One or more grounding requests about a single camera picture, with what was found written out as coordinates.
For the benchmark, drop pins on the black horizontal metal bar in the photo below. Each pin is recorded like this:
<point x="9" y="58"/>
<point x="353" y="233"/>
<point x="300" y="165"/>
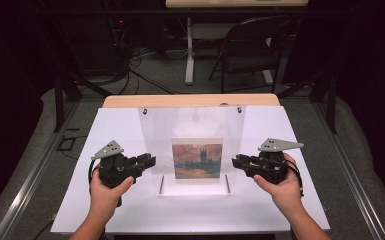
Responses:
<point x="113" y="12"/>

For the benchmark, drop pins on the aluminium rail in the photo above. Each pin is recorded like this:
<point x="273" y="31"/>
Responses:
<point x="353" y="180"/>
<point x="30" y="180"/>

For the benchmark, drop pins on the clear acrylic photo frame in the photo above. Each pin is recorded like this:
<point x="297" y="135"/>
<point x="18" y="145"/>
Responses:
<point x="160" y="133"/>

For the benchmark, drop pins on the light wooden table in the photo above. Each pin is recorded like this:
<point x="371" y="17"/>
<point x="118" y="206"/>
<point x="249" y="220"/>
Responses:
<point x="186" y="100"/>

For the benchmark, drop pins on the painting print card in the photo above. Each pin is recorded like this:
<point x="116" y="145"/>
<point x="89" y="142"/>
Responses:
<point x="196" y="160"/>

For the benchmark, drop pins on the black folding chair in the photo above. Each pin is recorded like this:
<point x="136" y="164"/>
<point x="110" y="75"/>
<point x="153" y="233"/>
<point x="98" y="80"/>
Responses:
<point x="250" y="63"/>

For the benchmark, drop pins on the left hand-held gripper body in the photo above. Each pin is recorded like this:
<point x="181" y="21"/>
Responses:
<point x="113" y="170"/>

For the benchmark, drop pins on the black metal stand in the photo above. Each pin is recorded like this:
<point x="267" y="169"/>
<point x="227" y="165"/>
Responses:
<point x="330" y="106"/>
<point x="59" y="100"/>

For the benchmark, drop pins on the dark equipment with red light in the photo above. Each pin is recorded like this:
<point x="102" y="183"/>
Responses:
<point x="120" y="33"/>

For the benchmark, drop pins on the white desk with legs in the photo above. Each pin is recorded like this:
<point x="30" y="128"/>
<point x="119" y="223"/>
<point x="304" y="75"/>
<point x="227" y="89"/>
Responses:
<point x="189" y="60"/>

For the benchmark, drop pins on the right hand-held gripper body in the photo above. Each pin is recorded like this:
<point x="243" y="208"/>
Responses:
<point x="273" y="166"/>

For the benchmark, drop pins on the person's right hand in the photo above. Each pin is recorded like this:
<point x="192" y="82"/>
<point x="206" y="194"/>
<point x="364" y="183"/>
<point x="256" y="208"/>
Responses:
<point x="286" y="193"/>

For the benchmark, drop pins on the person's left hand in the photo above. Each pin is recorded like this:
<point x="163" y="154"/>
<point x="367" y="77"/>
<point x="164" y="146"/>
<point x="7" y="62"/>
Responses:
<point x="105" y="198"/>

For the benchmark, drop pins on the white board sheet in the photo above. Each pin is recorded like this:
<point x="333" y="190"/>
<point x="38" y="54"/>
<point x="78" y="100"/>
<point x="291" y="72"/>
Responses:
<point x="120" y="126"/>

